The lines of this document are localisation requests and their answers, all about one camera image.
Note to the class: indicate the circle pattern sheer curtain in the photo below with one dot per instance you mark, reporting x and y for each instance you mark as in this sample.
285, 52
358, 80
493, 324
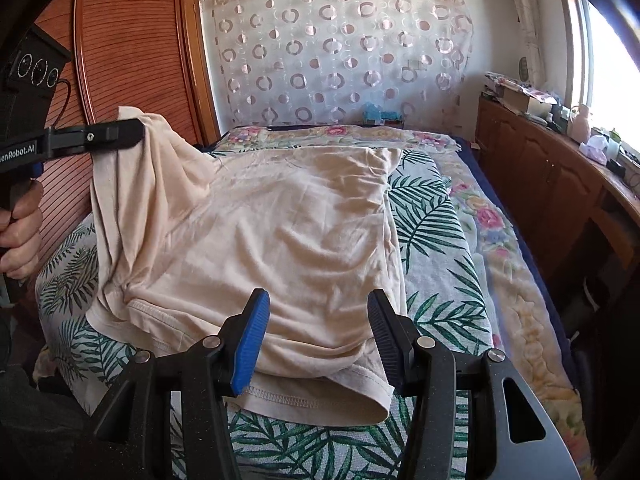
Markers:
350, 50

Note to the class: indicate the bright window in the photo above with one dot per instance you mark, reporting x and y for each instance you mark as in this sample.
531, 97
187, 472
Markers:
610, 70

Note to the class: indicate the pink bottle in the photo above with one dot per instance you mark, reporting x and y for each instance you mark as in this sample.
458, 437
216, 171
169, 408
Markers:
580, 125

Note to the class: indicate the floral blanket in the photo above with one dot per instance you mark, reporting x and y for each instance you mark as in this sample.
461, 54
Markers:
500, 240

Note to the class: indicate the white lace curtain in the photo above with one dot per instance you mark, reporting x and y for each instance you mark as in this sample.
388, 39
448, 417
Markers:
525, 20

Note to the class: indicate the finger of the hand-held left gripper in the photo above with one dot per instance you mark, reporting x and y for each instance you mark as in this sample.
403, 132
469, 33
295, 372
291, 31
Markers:
90, 137

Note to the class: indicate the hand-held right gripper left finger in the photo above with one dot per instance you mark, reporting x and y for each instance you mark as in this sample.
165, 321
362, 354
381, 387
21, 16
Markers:
250, 345

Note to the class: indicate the wooden cabinet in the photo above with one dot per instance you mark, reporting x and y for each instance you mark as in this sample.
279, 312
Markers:
540, 180

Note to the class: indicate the blue toy box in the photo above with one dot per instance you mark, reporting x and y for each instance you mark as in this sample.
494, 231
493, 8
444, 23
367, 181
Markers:
382, 115

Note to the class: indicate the leaf print blanket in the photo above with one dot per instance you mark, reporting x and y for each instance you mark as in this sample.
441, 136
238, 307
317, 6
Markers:
430, 220

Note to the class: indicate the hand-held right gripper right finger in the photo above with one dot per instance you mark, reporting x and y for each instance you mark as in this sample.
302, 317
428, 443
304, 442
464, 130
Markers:
387, 345

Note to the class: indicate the person's left hand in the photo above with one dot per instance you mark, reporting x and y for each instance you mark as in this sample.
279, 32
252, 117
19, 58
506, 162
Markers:
22, 240

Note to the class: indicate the wooden headboard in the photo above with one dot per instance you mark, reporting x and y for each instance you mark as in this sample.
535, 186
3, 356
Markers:
135, 50

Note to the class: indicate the pink tissue pack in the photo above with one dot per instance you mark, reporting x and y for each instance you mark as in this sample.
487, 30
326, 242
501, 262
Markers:
592, 150

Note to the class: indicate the beige printed t-shirt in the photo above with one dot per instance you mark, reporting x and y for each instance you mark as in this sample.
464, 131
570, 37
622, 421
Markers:
275, 240

